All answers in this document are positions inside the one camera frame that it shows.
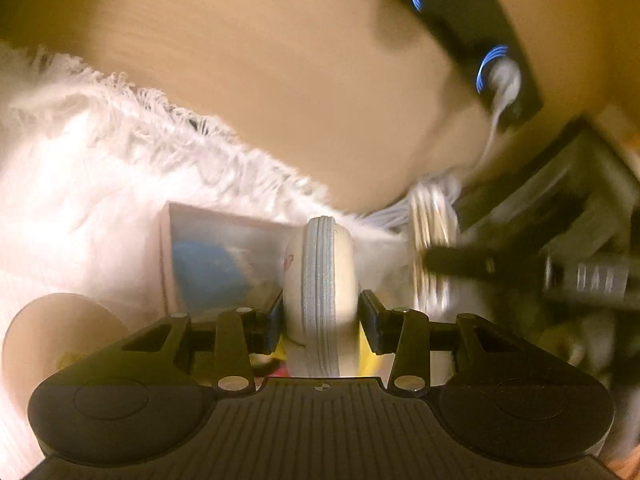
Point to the blue cloth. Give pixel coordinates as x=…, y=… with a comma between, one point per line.
x=210, y=265

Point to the glass jar with wooden lid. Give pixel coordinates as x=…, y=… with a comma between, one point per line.
x=55, y=330

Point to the pink box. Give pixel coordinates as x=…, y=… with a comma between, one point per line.
x=220, y=240

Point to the black power strip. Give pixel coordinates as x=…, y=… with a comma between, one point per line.
x=450, y=10

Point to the white fringed blanket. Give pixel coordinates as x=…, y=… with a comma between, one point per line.
x=100, y=175

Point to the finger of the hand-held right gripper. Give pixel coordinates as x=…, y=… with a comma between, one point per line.
x=460, y=262

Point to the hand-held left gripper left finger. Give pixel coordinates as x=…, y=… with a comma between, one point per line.
x=275, y=321

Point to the white grey soft toy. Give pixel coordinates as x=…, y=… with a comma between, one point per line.
x=322, y=285

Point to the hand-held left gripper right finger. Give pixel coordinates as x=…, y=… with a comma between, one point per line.
x=368, y=321

